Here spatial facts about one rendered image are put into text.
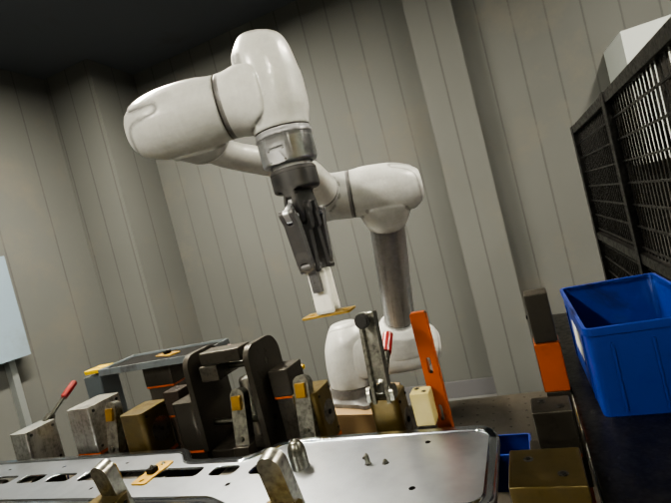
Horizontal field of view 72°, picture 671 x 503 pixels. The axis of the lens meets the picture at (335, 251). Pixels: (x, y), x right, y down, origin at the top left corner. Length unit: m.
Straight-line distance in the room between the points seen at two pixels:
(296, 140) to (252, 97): 0.09
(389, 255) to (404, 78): 2.34
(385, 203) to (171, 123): 0.64
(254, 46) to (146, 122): 0.20
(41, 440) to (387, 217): 1.14
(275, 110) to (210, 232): 3.40
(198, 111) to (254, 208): 3.13
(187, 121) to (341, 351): 1.03
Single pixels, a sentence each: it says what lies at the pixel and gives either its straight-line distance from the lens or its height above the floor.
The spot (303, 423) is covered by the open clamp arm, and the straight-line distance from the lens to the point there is 1.01.
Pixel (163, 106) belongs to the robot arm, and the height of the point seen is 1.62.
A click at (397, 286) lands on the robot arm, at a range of 1.40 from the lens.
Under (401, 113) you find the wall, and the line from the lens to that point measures 3.49.
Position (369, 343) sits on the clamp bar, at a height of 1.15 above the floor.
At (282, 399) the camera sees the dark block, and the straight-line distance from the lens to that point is 1.07.
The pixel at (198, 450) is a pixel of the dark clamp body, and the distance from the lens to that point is 1.22.
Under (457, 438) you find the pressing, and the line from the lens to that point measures 0.84.
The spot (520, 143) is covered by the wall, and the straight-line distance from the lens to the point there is 3.40.
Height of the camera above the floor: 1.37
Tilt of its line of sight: 2 degrees down
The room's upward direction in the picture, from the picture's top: 14 degrees counter-clockwise
